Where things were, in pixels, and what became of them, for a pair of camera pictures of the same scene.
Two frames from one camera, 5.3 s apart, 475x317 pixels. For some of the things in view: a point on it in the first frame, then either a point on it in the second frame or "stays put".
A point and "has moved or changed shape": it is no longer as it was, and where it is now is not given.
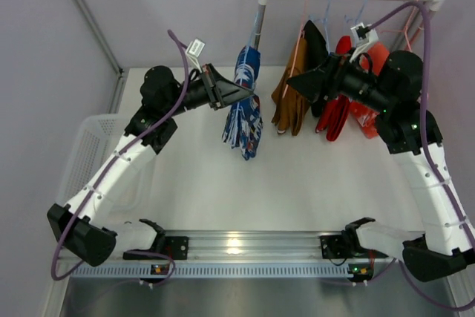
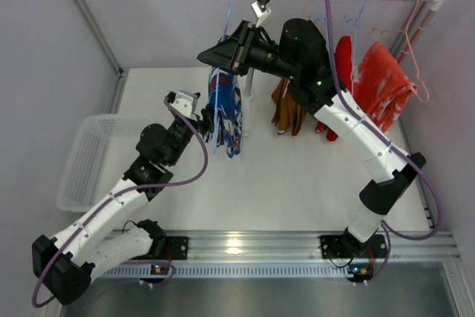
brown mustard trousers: x=290 y=106 stays put
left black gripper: x=212 y=87 to x=202 y=124
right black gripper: x=332 y=77 to x=244 y=50
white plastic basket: x=97 y=140 stays put
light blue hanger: x=325 y=21 stays put
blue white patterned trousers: x=243 y=127 to x=223 y=122
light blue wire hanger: x=254 y=36 has moved or changed shape
